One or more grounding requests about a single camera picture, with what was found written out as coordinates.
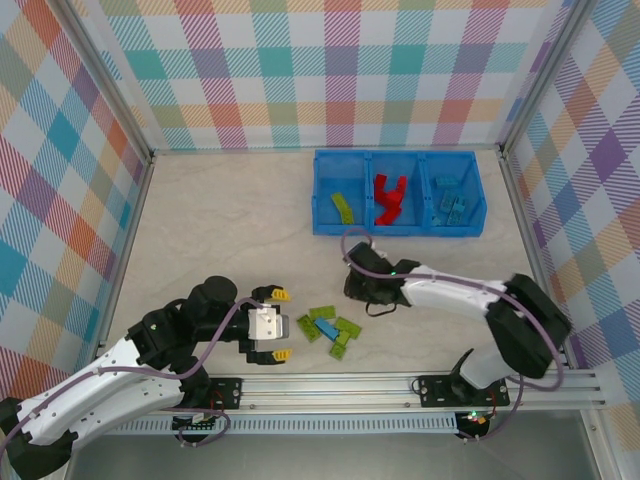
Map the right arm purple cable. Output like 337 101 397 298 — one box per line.
340 228 564 444

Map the aluminium frame post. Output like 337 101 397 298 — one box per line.
498 0 600 151
59 0 155 166

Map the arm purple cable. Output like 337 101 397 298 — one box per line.
340 228 564 444
0 298 264 456

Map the aluminium mounting rail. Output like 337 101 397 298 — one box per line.
112 372 601 412

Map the blue three-compartment bin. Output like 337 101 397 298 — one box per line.
311 148 487 237

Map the purple cable loop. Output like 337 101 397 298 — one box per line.
172 407 233 449

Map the white slotted cable duct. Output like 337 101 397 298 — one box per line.
122 415 460 436

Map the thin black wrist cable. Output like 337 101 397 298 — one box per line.
365 298 402 318

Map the short aluminium corner post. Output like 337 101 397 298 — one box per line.
582 409 619 480

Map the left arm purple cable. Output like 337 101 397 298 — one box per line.
0 298 264 456

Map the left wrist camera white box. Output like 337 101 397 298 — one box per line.
247 306 293 344

